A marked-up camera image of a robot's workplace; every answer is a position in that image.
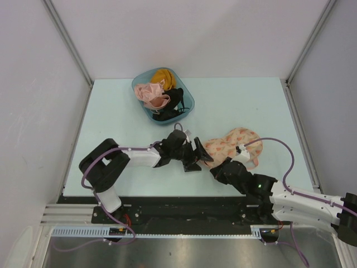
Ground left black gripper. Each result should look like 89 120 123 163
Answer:
171 137 213 172

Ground floral mesh laundry bag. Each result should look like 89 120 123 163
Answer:
201 127 263 170

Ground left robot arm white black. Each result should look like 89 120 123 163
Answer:
79 130 213 223

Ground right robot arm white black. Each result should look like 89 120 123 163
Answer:
210 158 356 246

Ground black bra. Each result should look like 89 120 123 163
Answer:
152 88 194 124

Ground pink bra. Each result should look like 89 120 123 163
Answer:
134 83 171 111

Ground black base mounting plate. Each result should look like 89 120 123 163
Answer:
57 195 282 235

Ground mustard yellow garment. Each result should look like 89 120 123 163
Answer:
151 68 177 91

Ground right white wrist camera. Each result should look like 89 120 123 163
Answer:
233 145 250 164

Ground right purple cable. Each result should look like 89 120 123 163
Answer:
244 137 357 266

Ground purple cable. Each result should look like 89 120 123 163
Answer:
244 137 357 266
52 122 185 252

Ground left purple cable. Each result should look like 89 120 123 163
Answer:
52 122 185 252

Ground right aluminium frame post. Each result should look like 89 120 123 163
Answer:
284 0 338 84

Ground aluminium frame post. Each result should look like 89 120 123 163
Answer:
284 0 338 84
41 0 94 87

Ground grey slotted cable duct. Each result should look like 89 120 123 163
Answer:
51 226 279 239

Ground aluminium rail beam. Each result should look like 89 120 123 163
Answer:
40 203 97 226

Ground left aluminium frame post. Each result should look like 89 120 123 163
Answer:
41 0 94 87

